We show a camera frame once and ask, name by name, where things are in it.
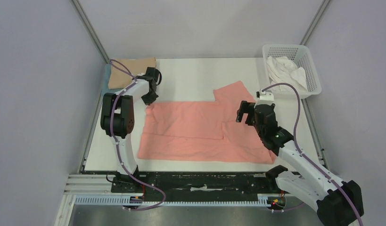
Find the pink t shirt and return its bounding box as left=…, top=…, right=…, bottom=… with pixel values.
left=138, top=81, right=276, bottom=164

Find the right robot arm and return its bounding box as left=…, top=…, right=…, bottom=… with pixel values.
left=236, top=101, right=364, bottom=226

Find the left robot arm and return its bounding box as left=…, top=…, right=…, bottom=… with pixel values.
left=100, top=67, right=162, bottom=192

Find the beige folded t shirt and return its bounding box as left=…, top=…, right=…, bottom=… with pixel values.
left=108, top=57, right=156, bottom=89

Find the blue folded t shirt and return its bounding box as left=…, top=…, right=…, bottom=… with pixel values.
left=101, top=64, right=122, bottom=97

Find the white t shirt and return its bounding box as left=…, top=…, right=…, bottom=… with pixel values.
left=266, top=56, right=308, bottom=92

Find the white plastic laundry basket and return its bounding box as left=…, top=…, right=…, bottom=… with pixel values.
left=261, top=44, right=321, bottom=99

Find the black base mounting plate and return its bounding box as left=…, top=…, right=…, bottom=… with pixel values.
left=111, top=171, right=281, bottom=202

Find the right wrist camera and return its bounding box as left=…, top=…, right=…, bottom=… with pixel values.
left=255, top=91, right=274, bottom=105

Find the aluminium frame rail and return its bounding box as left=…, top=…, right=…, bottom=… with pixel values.
left=64, top=174, right=347, bottom=196

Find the white slotted cable duct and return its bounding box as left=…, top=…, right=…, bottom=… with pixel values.
left=74, top=195, right=271, bottom=208

